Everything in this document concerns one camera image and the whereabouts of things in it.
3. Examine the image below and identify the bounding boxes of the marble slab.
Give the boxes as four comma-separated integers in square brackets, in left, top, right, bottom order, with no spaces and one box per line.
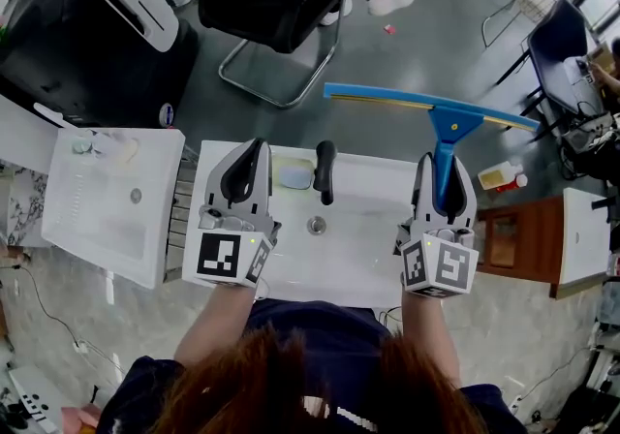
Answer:
[0,164,50,250]

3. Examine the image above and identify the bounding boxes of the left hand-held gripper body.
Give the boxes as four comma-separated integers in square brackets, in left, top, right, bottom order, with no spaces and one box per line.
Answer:
[180,201,283,290]

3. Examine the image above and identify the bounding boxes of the yellow liquid bottle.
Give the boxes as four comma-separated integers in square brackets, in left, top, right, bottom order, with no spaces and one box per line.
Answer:
[477,160,525,192]

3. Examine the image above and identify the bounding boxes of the black floor cable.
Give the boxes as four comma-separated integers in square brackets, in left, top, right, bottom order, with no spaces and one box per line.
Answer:
[0,263,81,344]

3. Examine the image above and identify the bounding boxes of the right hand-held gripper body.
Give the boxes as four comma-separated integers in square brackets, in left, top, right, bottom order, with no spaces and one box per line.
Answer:
[395,214,481,300]

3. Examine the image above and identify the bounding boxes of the chrome sink stand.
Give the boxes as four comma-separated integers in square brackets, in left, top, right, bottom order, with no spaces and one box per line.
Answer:
[162,149,201,285]

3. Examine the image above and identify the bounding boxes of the blue squeegee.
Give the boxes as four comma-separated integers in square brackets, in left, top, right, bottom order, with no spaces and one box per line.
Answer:
[323,81,542,214]

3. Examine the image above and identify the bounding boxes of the small white sink basin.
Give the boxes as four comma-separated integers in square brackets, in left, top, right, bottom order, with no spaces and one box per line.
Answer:
[40,127,187,291]

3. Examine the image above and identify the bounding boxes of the white wire chair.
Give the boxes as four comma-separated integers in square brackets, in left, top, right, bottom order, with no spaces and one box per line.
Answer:
[480,0,559,51]

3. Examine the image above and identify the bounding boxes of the white vanity basin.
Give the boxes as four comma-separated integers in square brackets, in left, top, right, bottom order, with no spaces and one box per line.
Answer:
[548,186,613,300]

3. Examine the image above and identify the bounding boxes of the white device with black marks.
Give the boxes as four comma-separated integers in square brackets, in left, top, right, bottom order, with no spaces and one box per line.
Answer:
[6,362,65,434]

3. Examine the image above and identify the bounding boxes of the pink cloth bundle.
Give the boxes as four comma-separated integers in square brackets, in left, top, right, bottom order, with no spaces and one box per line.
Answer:
[59,401,104,434]

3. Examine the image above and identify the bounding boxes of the red bottle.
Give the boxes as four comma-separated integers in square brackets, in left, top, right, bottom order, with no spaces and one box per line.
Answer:
[495,172,530,195]

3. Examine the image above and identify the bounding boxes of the dark blue chair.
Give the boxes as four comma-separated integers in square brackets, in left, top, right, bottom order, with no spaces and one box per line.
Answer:
[495,0,607,134]

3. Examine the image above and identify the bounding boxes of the large white sink basin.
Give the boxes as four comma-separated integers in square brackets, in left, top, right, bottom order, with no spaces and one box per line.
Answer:
[186,139,428,309]

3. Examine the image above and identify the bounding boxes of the person's right forearm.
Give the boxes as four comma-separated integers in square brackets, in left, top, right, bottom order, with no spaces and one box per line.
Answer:
[399,290,462,390]

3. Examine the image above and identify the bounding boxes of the person's left forearm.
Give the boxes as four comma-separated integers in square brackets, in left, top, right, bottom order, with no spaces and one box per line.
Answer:
[172,282,259,369]

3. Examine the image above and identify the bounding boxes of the black faucet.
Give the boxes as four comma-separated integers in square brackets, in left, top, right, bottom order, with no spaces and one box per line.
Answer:
[312,139,339,207]

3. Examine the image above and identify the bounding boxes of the wooden vanity cabinet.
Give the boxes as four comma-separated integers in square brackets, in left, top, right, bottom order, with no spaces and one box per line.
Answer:
[473,194,566,286]

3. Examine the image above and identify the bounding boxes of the white curved panel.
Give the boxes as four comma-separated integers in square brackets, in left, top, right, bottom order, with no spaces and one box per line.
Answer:
[69,0,181,54]

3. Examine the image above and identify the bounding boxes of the black cabinet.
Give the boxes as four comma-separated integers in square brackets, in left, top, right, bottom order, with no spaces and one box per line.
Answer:
[0,0,201,129]

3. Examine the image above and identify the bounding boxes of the person's dark navy shirt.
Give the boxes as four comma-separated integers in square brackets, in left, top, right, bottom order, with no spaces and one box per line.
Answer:
[95,297,530,434]

